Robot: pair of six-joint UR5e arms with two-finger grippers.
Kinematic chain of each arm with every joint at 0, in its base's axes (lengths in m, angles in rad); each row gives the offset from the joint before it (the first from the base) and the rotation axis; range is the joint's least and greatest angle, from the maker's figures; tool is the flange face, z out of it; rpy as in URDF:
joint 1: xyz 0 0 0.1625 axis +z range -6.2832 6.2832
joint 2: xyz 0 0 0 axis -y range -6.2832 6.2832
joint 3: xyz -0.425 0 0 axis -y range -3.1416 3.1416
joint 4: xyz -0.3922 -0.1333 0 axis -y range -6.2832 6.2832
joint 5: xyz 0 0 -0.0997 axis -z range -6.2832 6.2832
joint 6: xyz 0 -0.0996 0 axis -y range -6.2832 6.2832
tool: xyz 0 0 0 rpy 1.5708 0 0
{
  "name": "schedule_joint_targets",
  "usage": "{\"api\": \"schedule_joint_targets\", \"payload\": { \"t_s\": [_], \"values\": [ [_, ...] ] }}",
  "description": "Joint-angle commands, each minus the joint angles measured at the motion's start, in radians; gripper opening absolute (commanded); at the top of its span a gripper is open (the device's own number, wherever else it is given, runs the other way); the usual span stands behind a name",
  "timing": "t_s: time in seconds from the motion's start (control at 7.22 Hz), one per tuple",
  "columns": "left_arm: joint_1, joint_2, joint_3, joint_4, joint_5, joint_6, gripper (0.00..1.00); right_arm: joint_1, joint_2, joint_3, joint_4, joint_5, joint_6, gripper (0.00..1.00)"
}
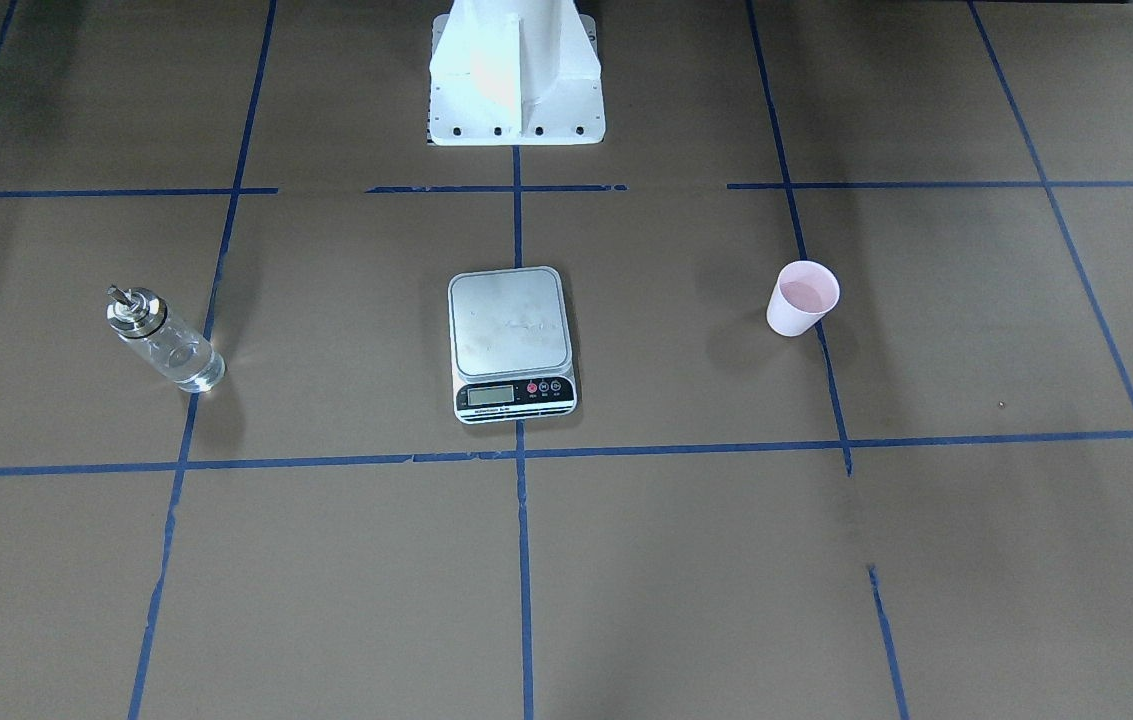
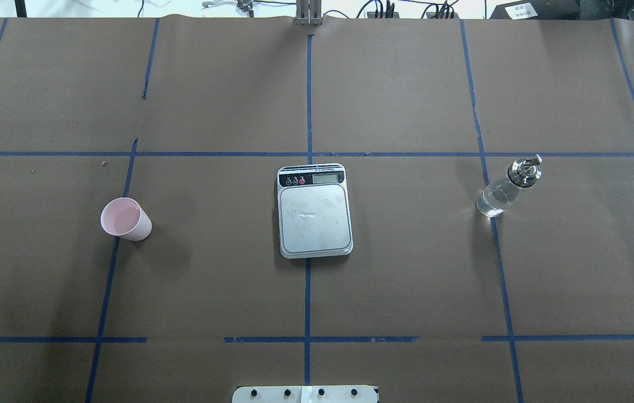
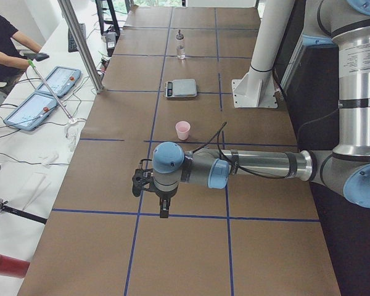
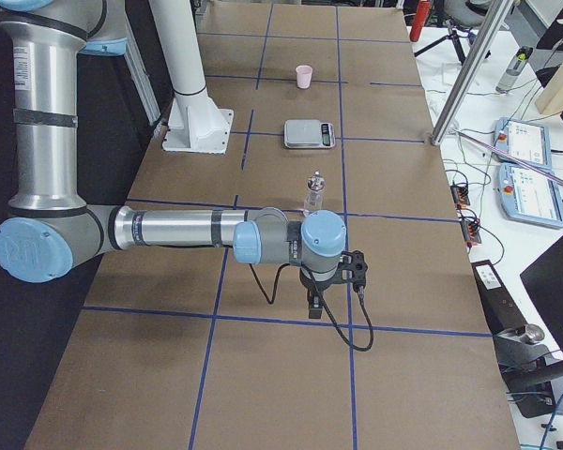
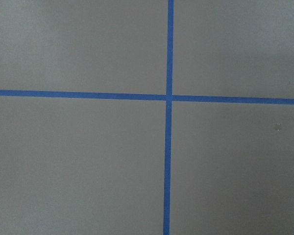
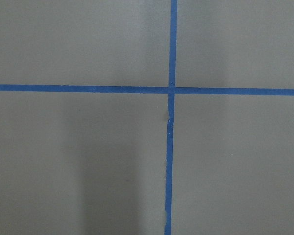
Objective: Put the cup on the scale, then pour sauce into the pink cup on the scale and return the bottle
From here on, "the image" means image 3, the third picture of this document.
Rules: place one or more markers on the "metal rod with green tip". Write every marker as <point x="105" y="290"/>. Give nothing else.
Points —
<point x="71" y="120"/>

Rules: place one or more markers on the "far blue teach pendant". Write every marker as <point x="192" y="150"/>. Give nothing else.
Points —
<point x="61" y="79"/>

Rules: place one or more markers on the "white pillar with base plate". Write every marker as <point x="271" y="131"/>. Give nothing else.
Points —
<point x="256" y="88"/>

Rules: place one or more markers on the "pink paper cup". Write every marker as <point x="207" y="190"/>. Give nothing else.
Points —
<point x="182" y="129"/>

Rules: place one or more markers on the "red cylinder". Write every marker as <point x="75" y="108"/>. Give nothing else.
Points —
<point x="13" y="267"/>

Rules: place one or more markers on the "blue teach pendant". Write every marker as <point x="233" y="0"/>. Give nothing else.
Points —
<point x="61" y="79"/>
<point x="32" y="112"/>

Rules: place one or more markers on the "black tripod leg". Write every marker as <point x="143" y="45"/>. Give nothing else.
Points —
<point x="5" y="208"/>

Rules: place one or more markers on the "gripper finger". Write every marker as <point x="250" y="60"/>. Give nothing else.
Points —
<point x="162" y="208"/>
<point x="166" y="208"/>

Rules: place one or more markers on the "grey digital kitchen scale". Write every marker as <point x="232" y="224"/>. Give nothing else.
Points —
<point x="180" y="88"/>

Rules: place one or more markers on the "clear glass sauce bottle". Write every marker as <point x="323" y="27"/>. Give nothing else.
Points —
<point x="180" y="45"/>

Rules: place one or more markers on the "person in black shirt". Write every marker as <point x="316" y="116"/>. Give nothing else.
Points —
<point x="12" y="64"/>

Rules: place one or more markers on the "near blue teach pendant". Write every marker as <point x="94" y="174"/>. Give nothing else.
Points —
<point x="32" y="112"/>

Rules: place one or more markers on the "black keyboard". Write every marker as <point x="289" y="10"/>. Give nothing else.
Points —
<point x="72" y="47"/>

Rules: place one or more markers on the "grey power adapter box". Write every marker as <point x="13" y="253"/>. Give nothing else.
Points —
<point x="110" y="39"/>

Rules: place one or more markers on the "aluminium frame post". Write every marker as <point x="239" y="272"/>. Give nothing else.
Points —
<point x="72" y="22"/>

